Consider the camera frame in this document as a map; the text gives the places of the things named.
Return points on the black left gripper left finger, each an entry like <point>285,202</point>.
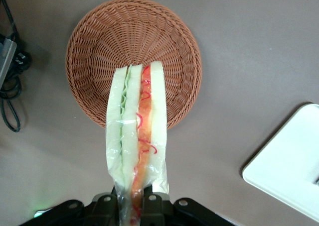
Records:
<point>104,211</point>

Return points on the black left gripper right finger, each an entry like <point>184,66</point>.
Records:
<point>155,209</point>

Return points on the triangle sandwich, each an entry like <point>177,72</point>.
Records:
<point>129,116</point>

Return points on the beige plastic tray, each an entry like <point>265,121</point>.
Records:
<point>286,166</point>

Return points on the round brown wicker basket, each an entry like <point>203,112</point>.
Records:
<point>129,36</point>

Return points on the black power plug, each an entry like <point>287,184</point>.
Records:
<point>23,60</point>

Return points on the grey metal power box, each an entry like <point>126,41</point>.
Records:
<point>6,59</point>

